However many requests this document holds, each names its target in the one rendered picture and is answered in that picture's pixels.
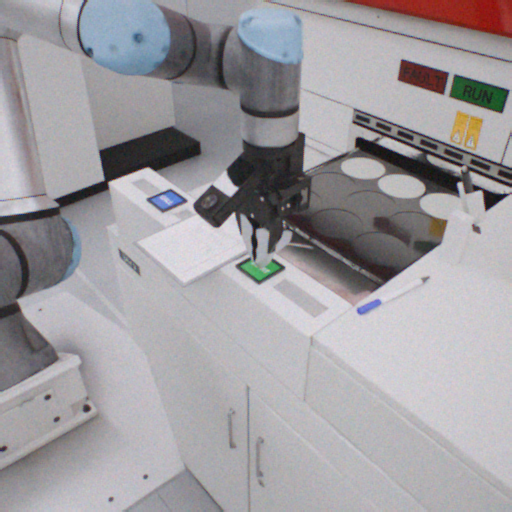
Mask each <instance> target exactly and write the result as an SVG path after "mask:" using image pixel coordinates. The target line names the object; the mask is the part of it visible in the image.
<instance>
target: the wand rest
mask: <svg viewBox="0 0 512 512"><path fill-rule="evenodd" d="M458 187H459V193H460V198H461V203H462V207H463V212H461V210H459V209H456V210H454V211H453V213H452V214H450V218H449V221H447V225H446V229H445V233H444V237H443V240H442V244H441V247H440V252H439V255H438V258H439V259H441V260H443V261H445V262H447V263H450V264H451V265H453V266H454V265H456V264H457V263H458V262H460V260H461V257H462V254H463V250H464V247H465V244H466V241H467V238H468V234H469V230H470V227H472V224H473V223H475V224H477V225H478V224H479V223H480V222H481V221H484V220H486V217H485V209H484V202H483V194H482V190H480V192H476V193H471V194H467V195H465V193H464V189H463V185H462V182H460V183H458ZM465 197H466V198H465Z"/></svg>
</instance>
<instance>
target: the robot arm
mask: <svg viewBox="0 0 512 512"><path fill-rule="evenodd" d="M23 34H26V35H29V36H32V37H34V38H38V39H40V40H43V41H46V42H48V43H51V44H54V45H56V46H59V47H62V48H65V49H68V50H71V51H73V52H76V53H79V54H81V55H84V56H87V57H89V58H93V60H94V62H95V63H97V64H98V65H99V66H101V67H103V68H105V69H108V70H110V71H112V72H115V73H118V74H122V75H128V76H144V77H150V78H156V79H162V80H167V81H169V82H171V83H175V84H191V85H197V86H205V87H212V88H218V89H226V90H235V91H240V103H241V135H242V137H243V150H244V151H243V152H242V153H241V154H239V156H238V157H237V158H236V159H235V161H234V162H233V163H232V164H231V165H230V166H229V167H228V168H227V169H226V170H225V171H224V172H222V173H221V174H220V175H219V176H218V177H217V179H216V180H215V182H214V183H213V184H212V185H211V186H210V187H209V188H208V189H207V190H206V191H204V192H203V193H202V194H201V195H200V196H199V198H198V199H197V200H196V201H195V202H194V204H193V208H194V210H195V211H196V212H197V213H198V216H199V217H200V218H201V219H203V220H204V221H205V222H207V223H209V224H210V225H211V226H213V227H215V228H219V227H220V226H221V225H222V224H223V223H225V222H226V221H227V220H228V219H229V218H230V217H231V216H232V214H233V213H235V219H236V222H237V226H238V229H239V234H240V236H243V240H244V243H245V246H246V248H247V250H248V253H249V255H250V258H251V260H252V261H253V262H254V264H255V265H256V266H257V267H260V269H263V267H265V266H266V265H268V264H269V263H270V261H271V259H272V258H273V255H274V254H275V253H278V252H279V250H280V249H281V248H283V247H284V246H285V245H286V244H287V243H288V242H289V241H290V239H291V232H290V231H286V230H284V225H283V222H282V219H281V218H282V217H284V216H285V217H286V216H288V214H290V213H292V212H295V211H296V210H297V212H298V213H300V212H302V211H304V210H306V209H307V208H309V201H310V188H312V185H311V176H309V175H308V174H306V173H304V172H303V166H304V150H305V133H303V132H300V131H299V117H300V90H301V72H302V61H303V59H304V51H303V23H302V20H301V18H300V16H299V15H296V14H295V13H293V12H291V11H288V10H284V9H274V8H271V9H264V8H263V9H253V10H249V11H246V12H244V13H243V14H242V15H241V17H240V20H239V25H238V26H233V25H223V24H214V23H206V22H202V21H199V20H197V19H193V18H191V17H189V16H186V15H184V14H182V13H179V12H177V11H175V10H171V9H169V8H167V7H164V6H162V5H160V4H157V3H155V2H153V1H150V0H0V393H1V392H3V391H5V390H7V389H9V388H11V387H13V386H15V385H17V384H19V383H21V382H24V381H26V379H28V378H29V377H31V376H33V375H35V374H37V373H38V372H40V371H42V370H44V369H45V368H47V367H49V366H50V365H53V364H54V363H56V362H57V361H58V360H59V356H58V353H57V351H56V349H54V347H53V346H52V344H51V343H50V342H49V341H48V340H47V339H46V338H45V337H44V336H43V335H42V333H41V332H40V331H39V330H38V329H37V328H36V327H35V326H34V325H33V324H32V323H30V322H29V321H28V320H27V319H26V318H25V316H24V315H23V312H22V310H21V308H20V306H19V304H18V301H17V300H18V299H21V298H24V297H26V296H29V295H31V294H35V293H38V291H40V290H43V289H49V288H51V287H53V286H55V285H57V284H58V283H61V282H63V281H65V280H67V279H68V278H69V277H71V276H72V275H73V273H74V272H75V269H76V268H77V266H78V264H79V262H80V258H81V240H80V236H79V233H78V230H77V228H76V227H75V226H74V225H72V224H71V221H70V220H69V219H67V218H66V217H64V216H61V210H60V211H59V205H58V203H56V202H55V201H53V200H52V199H51V198H49V197H48V196H47V193H46V187H45V182H44V177H43V172H42V166H41V161H40V156H39V151H38V145H37V140H36V135H35V130H34V125H33V119H32V114H31V109H30V104H29V98H28V93H27V88H26V83H25V79H24V73H23V68H22V63H21V58H20V53H19V47H18V40H19V39H20V37H21V36H22V35H23ZM298 177H300V178H301V177H305V178H303V180H301V181H299V178H298ZM305 188H307V201H306V202H305V203H303V204H301V202H302V199H303V195H301V191H302V190H303V189H305ZM297 204H298V209H297Z"/></svg>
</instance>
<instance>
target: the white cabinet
mask: <svg viewBox="0 0 512 512"><path fill-rule="evenodd" d="M107 234H109V238H110V243H111V248H112V253H113V258H114V262H115V267H116V272H117V277H118V282H119V286H120V292H121V296H122V301H123V306H124V311H125V316H126V320H128V325H129V331H130V335H131V337H132V338H133V339H134V341H135V342H136V343H137V344H138V347H139V348H140V349H141V350H142V352H143V353H144V354H146V356H147V359H148V362H149V365H150V369H151V372H152V375H153V377H154V380H155V383H156V387H157V390H158V393H159V396H160V399H161V402H163V405H164V409H165V411H166V414H167V417H168V420H169V423H170V426H171V429H172V433H173V436H174V439H175V442H176V445H177V447H179V450H180V454H181V457H182V460H183V462H184V464H185V465H186V466H187V467H188V468H189V470H190V471H191V472H192V473H193V475H194V476H195V477H196V478H197V479H198V480H199V482H200V483H201V484H202V485H203V487H204V488H205V489H206V490H207V491H208V493H209V494H210V495H211V496H212V498H213V499H214V500H216V501H217V502H218V505H219V506H220V507H221V508H222V510H223V511H224V512H432V510H431V509H430V508H428V507H427V506H426V505H425V504H423V503H422V502H421V501H419V500H418V499H417V498H416V497H415V496H414V495H413V494H411V493H410V492H409V491H408V490H407V489H406V488H405V487H404V486H402V485H400V484H399V483H398V481H397V480H396V479H395V478H393V477H392V476H391V475H390V474H389V473H388V472H387V471H385V470H384V469H383V468H382V467H381V466H380V465H379V464H376V463H375V462H374V461H373V460H372V459H371V458H370V457H369V456H367V455H366V454H365V452H364V451H363V450H362V449H361V448H359V447H358V446H357V445H356V444H354V443H353V442H352V441H350V440H349V439H348V438H347V437H346V436H345V435H344V434H343V433H341V432H340V431H339V430H338V429H337V428H336V426H335V425H332V424H331V423H330V422H329V421H328V420H327V419H326V418H324V417H323V416H322V415H321V414H320V413H319V412H318V411H317V410H315V409H313V408H312V407H311V406H310V405H309V404H308V402H306V401H305V400H304V401H303V402H302V401H301V400H300V399H299V398H298V397H297V396H296V395H293V394H292V393H291V392H290V391H289V390H288V389H287V388H286V387H284V386H283V385H282V384H281V383H280V382H279V380H278V379H275V378H274V377H273V376H272V375H271V374H270V373H269V372H268V371H266V370H265V369H264V368H263V367H262V366H261V365H260V364H259V363H256V362H255V360H254V359H253V358H252V357H251V356H250V355H249V354H247V353H246V352H245V351H244V350H243V349H242V348H241V347H239V346H237V345H236V344H235V343H234V342H233V340H232V339H231V338H229V337H228V336H227V335H226V334H225V333H224V332H222V331H221V330H219V329H218V328H217V327H216V326H215V325H214V324H213V322H212V321H210V320H209V319H208V318H207V317H206V316H204V315H203V314H202V313H200V312H199V311H198V310H197V309H196V308H195V307H194V306H193V304H191V303H190V302H189V301H188V300H186V299H185V298H184V297H182V296H181V295H180V294H179V293H178V292H177V291H176V290H175V289H173V288H172V286H171V285H170V284H168V283H167V282H166V281H165V280H163V279H162V278H161V277H160V276H159V275H158V274H157V273H156V272H154V271H153V270H152V268H151V267H149V266H148V265H147V264H146V263H144V262H143V261H142V260H141V259H140V258H139V257H138V256H136V255H135V254H134V253H133V252H132V250H131V249H130V248H128V247H126V246H125V245H124V244H123V243H122V242H121V241H120V240H119V239H117V238H116V237H115V236H114V235H113V234H112V233H111V231H110V230H107Z"/></svg>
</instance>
